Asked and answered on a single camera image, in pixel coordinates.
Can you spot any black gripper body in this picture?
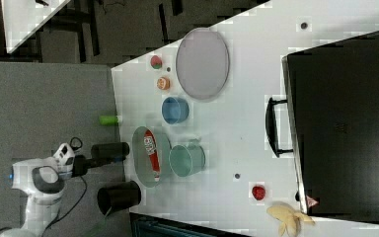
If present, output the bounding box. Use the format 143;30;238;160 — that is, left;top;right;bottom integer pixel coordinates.
72;155;89;177

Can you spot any red toy pepper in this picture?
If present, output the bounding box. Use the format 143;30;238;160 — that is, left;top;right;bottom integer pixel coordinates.
252;186;265;200

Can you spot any black cylinder upper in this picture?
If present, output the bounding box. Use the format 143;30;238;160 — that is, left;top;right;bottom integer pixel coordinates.
91;142;130;163

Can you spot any black cylinder lower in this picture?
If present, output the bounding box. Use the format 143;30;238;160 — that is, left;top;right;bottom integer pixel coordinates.
97;181;142;215

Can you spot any green toy lime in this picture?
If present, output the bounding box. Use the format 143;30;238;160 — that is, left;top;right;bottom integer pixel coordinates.
99;116;119;125

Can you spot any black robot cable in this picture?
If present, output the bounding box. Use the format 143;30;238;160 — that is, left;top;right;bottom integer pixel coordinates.
40;176;88;236

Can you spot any green oval strainer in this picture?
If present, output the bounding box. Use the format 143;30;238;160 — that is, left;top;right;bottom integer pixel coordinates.
132;126;172;188

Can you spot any lilac round plate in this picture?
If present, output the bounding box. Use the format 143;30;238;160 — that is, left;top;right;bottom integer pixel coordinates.
176;28;230;101

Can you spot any toy strawberry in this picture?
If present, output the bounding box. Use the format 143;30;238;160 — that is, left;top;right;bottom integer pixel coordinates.
150;55;163;69

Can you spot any toy peeled banana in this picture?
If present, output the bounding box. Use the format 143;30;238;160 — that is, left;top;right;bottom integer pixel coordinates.
266;204;315;237

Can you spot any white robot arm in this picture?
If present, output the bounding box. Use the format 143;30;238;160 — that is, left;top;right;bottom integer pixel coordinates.
0;156;75;237

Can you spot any red plush ketchup bottle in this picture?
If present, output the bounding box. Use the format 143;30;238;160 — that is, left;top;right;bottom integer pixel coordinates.
143;129;160;182

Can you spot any black toaster oven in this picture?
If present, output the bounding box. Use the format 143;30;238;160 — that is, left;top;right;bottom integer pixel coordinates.
281;31;379;224

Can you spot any toy orange slice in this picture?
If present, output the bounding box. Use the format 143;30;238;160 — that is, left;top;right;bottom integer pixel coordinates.
157;77;170;90

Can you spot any black cylinder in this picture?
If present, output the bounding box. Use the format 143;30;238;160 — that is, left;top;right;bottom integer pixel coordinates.
91;142;130;163
97;181;142;215

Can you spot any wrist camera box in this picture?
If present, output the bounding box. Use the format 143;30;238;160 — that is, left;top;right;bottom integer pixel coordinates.
53;143;75;166

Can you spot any green cup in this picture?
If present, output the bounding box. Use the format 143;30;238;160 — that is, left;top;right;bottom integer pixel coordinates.
169;144;205;178

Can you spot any blue cup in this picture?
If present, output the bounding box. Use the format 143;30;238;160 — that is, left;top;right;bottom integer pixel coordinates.
162;97;190;124

